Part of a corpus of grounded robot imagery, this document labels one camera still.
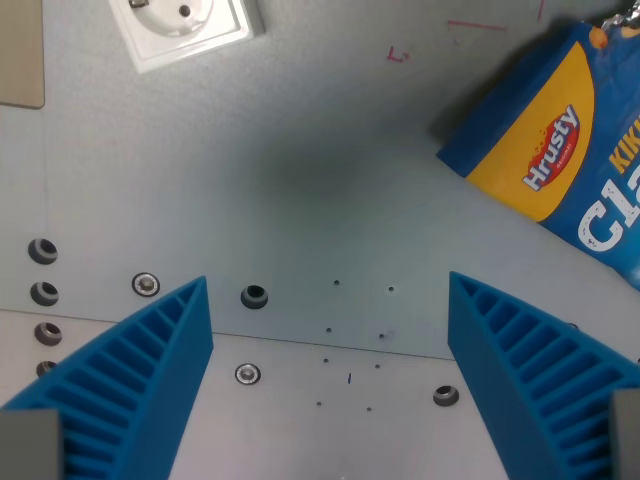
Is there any beige flat panel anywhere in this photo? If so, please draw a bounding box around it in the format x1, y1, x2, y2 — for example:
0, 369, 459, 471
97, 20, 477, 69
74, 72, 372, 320
0, 0, 46, 110

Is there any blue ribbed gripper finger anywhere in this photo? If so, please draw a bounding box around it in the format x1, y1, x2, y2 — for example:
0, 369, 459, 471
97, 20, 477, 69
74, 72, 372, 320
447, 271, 640, 480
0, 275, 215, 480

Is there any blue yellow Hrusty snack bag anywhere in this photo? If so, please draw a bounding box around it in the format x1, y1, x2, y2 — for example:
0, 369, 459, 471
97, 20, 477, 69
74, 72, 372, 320
435, 10, 640, 292

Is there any white electrical wall socket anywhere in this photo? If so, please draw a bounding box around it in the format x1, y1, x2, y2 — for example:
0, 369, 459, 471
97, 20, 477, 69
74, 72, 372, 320
108, 0, 267, 75

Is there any silver hex bolt with washer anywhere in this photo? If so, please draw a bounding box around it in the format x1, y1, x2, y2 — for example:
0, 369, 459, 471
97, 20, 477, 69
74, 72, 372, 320
234, 363, 262, 386
131, 272, 162, 298

